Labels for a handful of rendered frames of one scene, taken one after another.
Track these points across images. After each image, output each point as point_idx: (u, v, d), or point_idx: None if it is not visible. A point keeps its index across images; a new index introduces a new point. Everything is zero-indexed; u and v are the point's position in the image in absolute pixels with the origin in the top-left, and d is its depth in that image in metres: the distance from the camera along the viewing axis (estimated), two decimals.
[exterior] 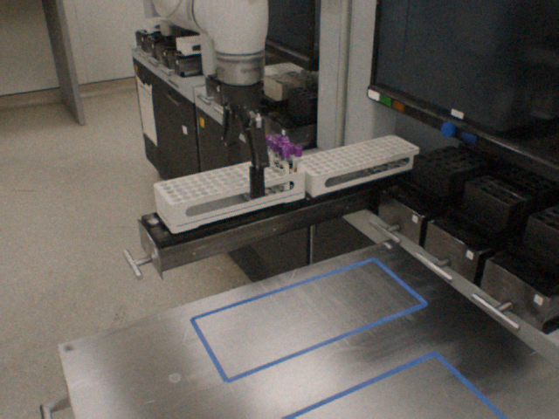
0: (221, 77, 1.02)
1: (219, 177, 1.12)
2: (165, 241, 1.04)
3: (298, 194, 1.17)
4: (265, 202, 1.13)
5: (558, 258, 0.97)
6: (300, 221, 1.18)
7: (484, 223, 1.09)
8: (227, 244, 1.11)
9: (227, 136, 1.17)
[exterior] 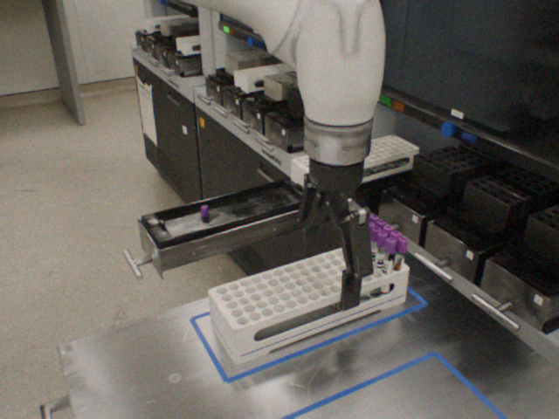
0: (311, 153, 0.73)
1: (295, 279, 0.83)
2: (165, 241, 1.04)
3: (397, 298, 0.87)
4: (355, 313, 0.84)
5: (558, 258, 0.97)
6: None
7: (484, 223, 1.09)
8: (227, 244, 1.11)
9: (306, 218, 0.87)
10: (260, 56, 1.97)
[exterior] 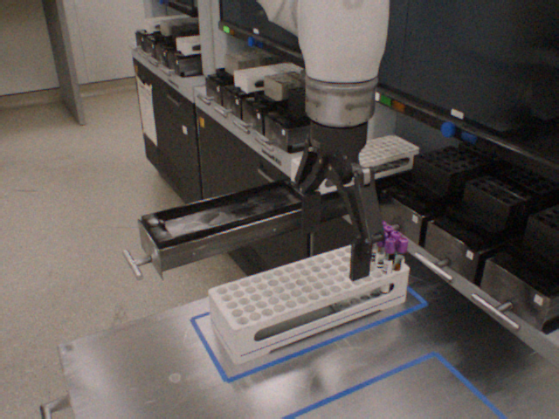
0: (313, 113, 0.70)
1: (295, 279, 0.83)
2: (165, 241, 1.04)
3: (397, 298, 0.87)
4: (355, 313, 0.84)
5: (558, 258, 0.97)
6: (300, 221, 1.18)
7: (484, 223, 1.09)
8: (227, 244, 1.11)
9: (303, 179, 0.85)
10: (260, 56, 1.97)
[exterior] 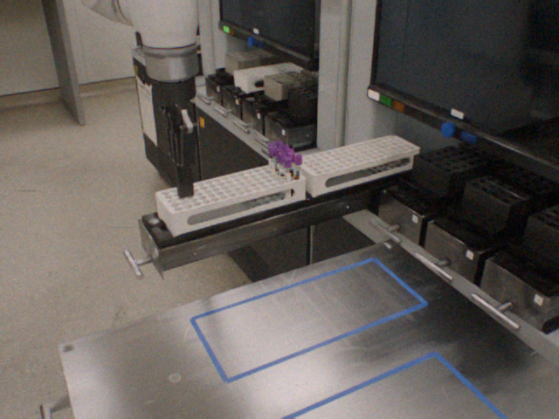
0: None
1: (220, 186, 1.13)
2: (165, 241, 1.04)
3: (298, 201, 1.18)
4: (265, 210, 1.14)
5: (558, 258, 0.97)
6: (301, 221, 1.18)
7: (484, 223, 1.09)
8: (228, 244, 1.11)
9: (188, 160, 1.03)
10: (260, 56, 1.97)
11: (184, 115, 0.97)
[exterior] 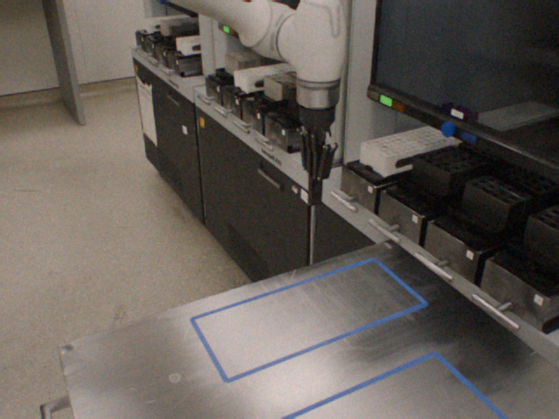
0: None
1: (411, 138, 1.35)
2: (379, 180, 1.27)
3: None
4: None
5: (558, 258, 0.97)
6: None
7: (484, 223, 1.09)
8: None
9: (322, 174, 1.22)
10: (260, 56, 1.97)
11: (327, 136, 1.16)
